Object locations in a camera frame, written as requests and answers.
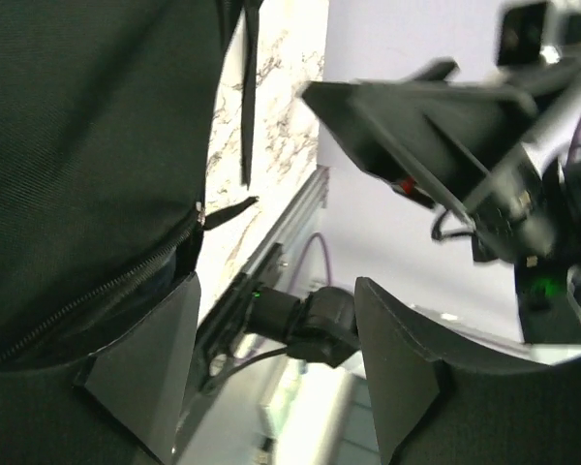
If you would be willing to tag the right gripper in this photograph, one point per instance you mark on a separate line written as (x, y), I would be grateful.
(469, 147)

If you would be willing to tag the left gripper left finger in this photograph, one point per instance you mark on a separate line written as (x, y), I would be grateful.
(113, 395)

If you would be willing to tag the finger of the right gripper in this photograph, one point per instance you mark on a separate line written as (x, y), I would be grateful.
(437, 70)

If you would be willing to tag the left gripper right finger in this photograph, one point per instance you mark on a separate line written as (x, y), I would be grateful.
(440, 398)

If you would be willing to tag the black backpack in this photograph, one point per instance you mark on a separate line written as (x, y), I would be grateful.
(106, 110)

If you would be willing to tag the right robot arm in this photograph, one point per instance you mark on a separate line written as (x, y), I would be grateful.
(547, 294)

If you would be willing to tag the aluminium frame rail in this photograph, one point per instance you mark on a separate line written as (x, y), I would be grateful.
(293, 223)

